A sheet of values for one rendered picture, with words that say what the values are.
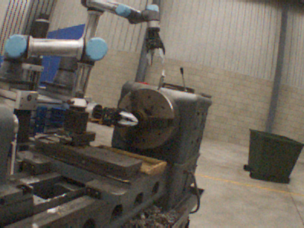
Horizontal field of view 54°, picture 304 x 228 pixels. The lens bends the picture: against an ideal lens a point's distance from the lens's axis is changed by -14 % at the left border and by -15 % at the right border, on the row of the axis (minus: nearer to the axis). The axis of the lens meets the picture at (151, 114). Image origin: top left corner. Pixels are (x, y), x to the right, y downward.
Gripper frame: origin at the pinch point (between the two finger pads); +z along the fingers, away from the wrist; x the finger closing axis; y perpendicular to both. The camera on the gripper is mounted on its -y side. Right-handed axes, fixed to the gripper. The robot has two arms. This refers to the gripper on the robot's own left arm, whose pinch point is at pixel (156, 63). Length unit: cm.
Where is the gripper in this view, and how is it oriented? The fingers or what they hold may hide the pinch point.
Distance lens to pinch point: 192.9
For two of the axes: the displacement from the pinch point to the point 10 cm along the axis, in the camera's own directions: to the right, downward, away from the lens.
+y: -3.2, 0.0, -9.5
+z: 0.5, 10.0, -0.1
